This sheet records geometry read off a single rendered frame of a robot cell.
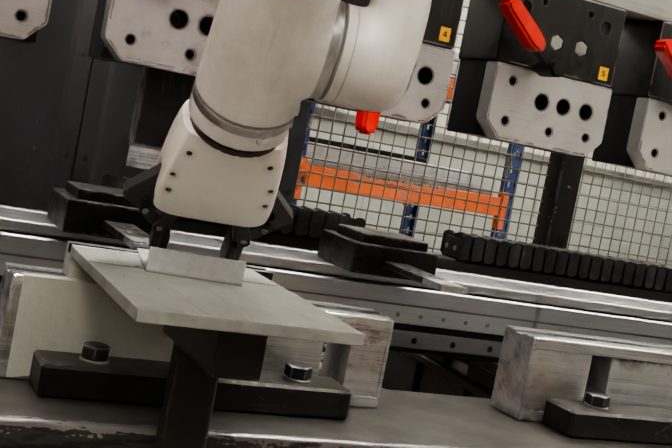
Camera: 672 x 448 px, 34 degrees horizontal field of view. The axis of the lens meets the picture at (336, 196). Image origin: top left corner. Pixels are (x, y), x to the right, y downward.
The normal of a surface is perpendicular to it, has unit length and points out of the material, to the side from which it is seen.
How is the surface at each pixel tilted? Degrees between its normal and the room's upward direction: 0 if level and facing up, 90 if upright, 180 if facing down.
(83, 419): 0
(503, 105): 90
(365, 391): 90
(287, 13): 130
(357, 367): 90
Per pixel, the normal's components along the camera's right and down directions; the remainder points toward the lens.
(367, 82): 0.07, 0.55
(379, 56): 0.13, 0.11
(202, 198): 0.03, 0.75
